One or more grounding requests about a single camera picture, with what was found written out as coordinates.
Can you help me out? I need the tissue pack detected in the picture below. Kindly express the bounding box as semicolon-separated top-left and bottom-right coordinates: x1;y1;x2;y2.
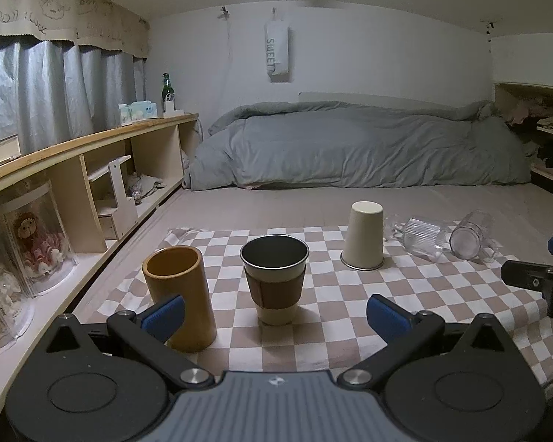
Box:
118;101;157;126

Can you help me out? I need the doll in clear box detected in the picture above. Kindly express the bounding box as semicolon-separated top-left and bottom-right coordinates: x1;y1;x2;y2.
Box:
0;182;77;297

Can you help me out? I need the clear ribbed glass mug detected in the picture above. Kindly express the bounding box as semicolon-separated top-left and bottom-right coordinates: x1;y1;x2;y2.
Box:
385;214;449;262

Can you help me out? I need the clear glass tumbler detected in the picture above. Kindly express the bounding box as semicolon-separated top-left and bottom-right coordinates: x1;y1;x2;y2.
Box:
449;211;495;260

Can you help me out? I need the cream upside-down cup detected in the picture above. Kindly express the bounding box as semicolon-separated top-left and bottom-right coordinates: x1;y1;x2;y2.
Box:
341;201;385;271

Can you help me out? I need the brown white checkered blanket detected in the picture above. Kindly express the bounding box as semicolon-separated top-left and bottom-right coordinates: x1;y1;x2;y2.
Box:
84;220;553;387

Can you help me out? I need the small wooden stand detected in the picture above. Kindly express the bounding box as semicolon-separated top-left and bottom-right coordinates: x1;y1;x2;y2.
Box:
87;155;138;241

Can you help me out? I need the orange-brown wooden cup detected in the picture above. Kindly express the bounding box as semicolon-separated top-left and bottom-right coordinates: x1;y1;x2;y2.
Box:
143;245;216;353

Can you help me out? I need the grey curtain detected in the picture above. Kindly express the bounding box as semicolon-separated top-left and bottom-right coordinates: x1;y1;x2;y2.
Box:
0;36;145;155

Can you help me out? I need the wooden headboard shelf unit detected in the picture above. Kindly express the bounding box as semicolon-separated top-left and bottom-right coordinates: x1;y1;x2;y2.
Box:
0;114;198;414

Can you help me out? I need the green glass bottle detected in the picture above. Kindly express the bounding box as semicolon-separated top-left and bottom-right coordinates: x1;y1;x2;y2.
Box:
161;73;175;114

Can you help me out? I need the right side wooden shelf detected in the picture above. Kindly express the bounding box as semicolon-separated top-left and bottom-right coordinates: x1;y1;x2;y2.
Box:
494;82;553;193

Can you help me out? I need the white hanging fabric bag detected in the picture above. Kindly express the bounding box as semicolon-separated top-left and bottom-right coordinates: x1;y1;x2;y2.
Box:
264;20;289;81

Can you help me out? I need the grey duvet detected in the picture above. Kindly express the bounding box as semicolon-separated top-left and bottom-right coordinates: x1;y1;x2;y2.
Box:
184;101;531;190

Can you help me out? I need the beige curtain valance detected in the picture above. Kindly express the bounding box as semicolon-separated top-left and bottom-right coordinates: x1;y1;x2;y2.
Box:
0;0;150;58

